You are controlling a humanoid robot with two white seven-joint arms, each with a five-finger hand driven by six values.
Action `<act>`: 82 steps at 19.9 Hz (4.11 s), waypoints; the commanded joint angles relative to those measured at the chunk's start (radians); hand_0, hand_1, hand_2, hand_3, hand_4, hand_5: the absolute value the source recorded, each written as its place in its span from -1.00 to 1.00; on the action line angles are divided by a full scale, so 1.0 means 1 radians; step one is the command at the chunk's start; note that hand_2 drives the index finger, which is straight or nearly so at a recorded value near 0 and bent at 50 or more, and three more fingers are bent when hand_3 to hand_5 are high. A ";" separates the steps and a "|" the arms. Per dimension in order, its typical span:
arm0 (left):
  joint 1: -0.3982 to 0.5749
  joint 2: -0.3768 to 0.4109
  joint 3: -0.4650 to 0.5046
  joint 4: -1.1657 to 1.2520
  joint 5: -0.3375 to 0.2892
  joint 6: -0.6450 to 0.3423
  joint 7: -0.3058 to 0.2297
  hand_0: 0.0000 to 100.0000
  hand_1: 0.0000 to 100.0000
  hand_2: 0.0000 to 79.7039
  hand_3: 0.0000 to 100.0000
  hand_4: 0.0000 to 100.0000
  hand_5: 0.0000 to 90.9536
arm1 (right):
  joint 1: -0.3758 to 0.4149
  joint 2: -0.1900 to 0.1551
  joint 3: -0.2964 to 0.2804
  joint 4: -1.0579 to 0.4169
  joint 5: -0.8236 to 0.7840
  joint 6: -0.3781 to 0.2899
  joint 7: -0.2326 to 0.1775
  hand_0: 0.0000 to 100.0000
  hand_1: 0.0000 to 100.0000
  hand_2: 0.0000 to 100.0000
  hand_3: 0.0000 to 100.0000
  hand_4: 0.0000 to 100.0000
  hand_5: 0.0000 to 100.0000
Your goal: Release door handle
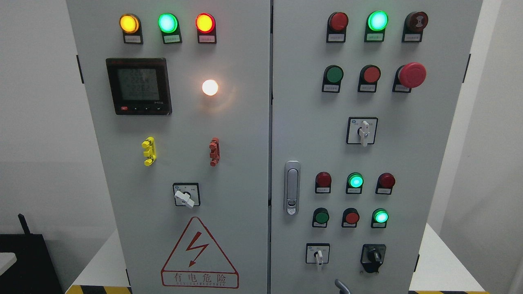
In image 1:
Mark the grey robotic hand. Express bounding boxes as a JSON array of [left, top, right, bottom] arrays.
[[334, 279, 351, 294]]

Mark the silver door handle lock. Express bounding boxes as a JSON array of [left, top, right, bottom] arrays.
[[284, 160, 301, 215]]

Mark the grey right cabinet door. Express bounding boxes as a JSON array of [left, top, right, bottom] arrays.
[[270, 0, 482, 294]]

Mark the grey cabinet door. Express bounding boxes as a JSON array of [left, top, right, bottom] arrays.
[[270, 0, 482, 294], [67, 0, 271, 294]]

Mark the grey left cabinet door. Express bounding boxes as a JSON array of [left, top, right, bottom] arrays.
[[67, 0, 271, 294]]

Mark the green indicator light left door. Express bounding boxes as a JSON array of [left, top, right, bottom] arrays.
[[158, 13, 182, 44]]

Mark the red push button lower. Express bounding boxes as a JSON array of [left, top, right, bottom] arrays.
[[341, 208, 360, 228]]

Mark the red push button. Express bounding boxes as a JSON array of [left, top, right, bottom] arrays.
[[358, 65, 381, 93], [341, 208, 360, 228]]

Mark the green push button lower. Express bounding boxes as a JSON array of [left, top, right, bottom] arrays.
[[312, 208, 329, 228]]

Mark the green push button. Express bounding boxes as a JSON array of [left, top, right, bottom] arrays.
[[312, 208, 329, 228], [322, 65, 344, 93]]

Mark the green lit button lower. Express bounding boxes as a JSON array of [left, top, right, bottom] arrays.
[[371, 208, 389, 228]]

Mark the yellow black hazard tape right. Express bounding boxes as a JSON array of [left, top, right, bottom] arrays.
[[408, 290, 489, 294]]

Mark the yellow black hazard tape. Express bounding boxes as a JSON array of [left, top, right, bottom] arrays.
[[66, 285, 132, 294], [408, 290, 489, 294]]

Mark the dark red indicator light left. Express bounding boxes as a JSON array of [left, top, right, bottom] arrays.
[[315, 171, 332, 194]]

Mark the dark red indicator light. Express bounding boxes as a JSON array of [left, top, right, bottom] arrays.
[[315, 171, 332, 194], [375, 173, 396, 195]]

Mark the green lit indicator light middle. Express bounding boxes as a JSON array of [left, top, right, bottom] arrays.
[[345, 172, 364, 195]]

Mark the dark red indicator light right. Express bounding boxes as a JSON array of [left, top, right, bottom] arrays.
[[375, 173, 396, 195]]

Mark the red electric hazard warning sticker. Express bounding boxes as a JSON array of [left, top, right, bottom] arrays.
[[161, 216, 239, 289]]

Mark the red terminal clip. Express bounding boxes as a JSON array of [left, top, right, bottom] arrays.
[[209, 137, 221, 167]]

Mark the green push button upper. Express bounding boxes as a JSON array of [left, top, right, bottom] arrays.
[[322, 65, 344, 93]]

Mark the red push button upper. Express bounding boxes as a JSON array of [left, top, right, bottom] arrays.
[[358, 65, 381, 93]]

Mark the red emergency stop button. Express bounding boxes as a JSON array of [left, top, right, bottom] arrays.
[[392, 62, 427, 93]]

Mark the white glowing indicator light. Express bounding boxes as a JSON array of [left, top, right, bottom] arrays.
[[201, 79, 219, 96]]

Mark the yellow terminal clip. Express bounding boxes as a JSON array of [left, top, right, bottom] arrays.
[[141, 136, 156, 166]]

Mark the red indicator light top right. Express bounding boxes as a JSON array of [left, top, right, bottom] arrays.
[[326, 11, 348, 43]]

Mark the yellow black hazard tape left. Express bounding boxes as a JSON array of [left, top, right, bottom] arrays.
[[66, 285, 132, 294]]

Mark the green indicator light top right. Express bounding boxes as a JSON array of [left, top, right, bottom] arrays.
[[364, 11, 389, 42]]

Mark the dark red buzzer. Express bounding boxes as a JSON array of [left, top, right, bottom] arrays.
[[402, 11, 428, 43]]

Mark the black digital power meter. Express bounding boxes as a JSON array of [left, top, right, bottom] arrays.
[[106, 58, 172, 116]]

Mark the red lit indicator light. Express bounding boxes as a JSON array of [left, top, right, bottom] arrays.
[[195, 13, 217, 44]]

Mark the black box with antenna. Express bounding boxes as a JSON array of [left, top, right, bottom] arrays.
[[0, 214, 63, 294]]

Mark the yellow indicator light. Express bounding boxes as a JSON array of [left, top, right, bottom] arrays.
[[119, 13, 143, 44]]

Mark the black rotary selector switch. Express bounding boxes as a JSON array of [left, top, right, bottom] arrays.
[[360, 244, 387, 274]]

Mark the white selector switch lower right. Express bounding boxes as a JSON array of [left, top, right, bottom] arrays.
[[306, 243, 330, 272]]

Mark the white selector switch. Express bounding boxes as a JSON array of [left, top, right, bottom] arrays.
[[346, 117, 378, 147], [306, 243, 330, 272]]

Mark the white selector switch upper right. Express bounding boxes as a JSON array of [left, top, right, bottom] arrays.
[[346, 117, 378, 147]]

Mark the white selector switch left door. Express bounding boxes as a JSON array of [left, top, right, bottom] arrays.
[[172, 183, 201, 209]]

